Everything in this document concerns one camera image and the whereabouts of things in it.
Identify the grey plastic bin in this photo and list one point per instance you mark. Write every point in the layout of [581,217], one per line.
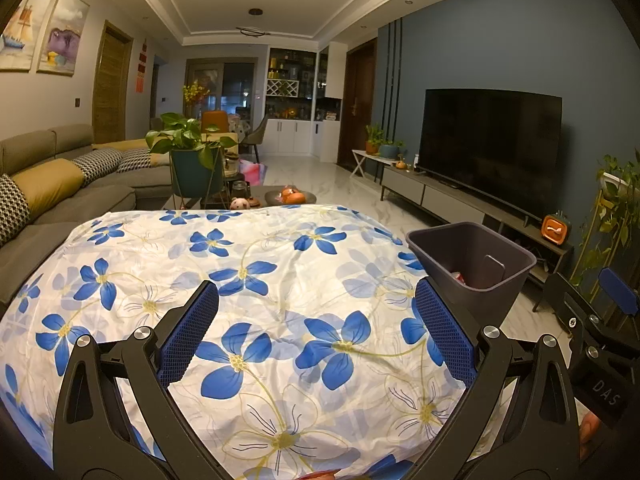
[470,250]

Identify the light wooden door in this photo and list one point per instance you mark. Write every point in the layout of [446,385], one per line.
[112,85]

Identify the pothos in teal planter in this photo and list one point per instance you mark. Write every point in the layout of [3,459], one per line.
[192,170]

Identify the pink pig toy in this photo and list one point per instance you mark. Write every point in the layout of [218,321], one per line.
[240,203]

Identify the dark wooden door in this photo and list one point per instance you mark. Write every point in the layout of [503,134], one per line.
[357,105]

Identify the small orange ornament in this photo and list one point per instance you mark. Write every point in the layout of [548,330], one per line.
[401,164]

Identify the glass sliding door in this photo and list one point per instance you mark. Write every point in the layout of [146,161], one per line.
[235,90]

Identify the blue floral cloth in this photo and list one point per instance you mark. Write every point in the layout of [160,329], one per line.
[275,285]

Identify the pink gift bag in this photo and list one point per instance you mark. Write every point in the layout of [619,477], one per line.
[251,170]

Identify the person's right hand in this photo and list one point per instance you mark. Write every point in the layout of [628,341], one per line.
[590,427]

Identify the black white patterned cushion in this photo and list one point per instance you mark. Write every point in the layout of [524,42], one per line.
[135,159]
[97,165]

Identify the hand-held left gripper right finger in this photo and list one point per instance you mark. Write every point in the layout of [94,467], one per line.
[445,332]

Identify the grey dining chair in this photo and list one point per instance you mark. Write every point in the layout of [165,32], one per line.
[260,132]

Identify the flat yellow cushion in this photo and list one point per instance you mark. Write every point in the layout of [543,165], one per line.
[120,144]

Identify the houndstooth cushion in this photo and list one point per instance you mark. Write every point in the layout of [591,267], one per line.
[12,210]

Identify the grey television cabinet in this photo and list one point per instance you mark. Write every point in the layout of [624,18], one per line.
[450,197]

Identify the orange dining chair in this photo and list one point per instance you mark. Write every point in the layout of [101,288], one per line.
[214,119]

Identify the large yellow cushion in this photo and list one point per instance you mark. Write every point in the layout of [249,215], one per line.
[47,185]

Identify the yellow flowers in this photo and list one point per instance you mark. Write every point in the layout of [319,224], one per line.
[194,92]

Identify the grey sofa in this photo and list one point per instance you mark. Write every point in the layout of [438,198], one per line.
[60,142]

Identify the sailboat painting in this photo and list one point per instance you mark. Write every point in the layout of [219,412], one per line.
[22,30]

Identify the yellow upholstered seat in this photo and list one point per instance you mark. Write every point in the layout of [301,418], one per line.
[222,140]

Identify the orange retro speaker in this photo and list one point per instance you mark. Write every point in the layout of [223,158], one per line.
[556,230]

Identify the black television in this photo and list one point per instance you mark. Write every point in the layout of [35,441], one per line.
[490,140]

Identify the trailing plant on gold stand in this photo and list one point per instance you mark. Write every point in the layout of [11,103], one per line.
[615,200]

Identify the white folding side table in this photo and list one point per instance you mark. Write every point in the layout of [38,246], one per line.
[370,156]

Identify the small glass jar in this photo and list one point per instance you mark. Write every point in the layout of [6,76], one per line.
[240,190]

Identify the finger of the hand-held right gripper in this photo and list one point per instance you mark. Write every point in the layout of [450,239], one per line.
[570,305]
[620,292]

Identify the red wall hangings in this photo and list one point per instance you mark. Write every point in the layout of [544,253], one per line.
[141,67]

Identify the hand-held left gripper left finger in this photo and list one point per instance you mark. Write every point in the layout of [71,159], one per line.
[190,332]

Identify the purple painting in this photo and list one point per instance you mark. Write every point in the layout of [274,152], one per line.
[62,35]

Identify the plate of oranges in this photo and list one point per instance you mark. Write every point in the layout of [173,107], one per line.
[290,196]

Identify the plant in orange pot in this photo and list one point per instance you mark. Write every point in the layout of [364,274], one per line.
[373,144]

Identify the dark coffee table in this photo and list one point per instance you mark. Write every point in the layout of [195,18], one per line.
[270,200]

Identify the plant in teal bowl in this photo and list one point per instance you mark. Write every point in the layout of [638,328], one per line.
[390,150]

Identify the white display cabinet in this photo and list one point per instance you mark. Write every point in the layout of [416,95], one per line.
[292,135]

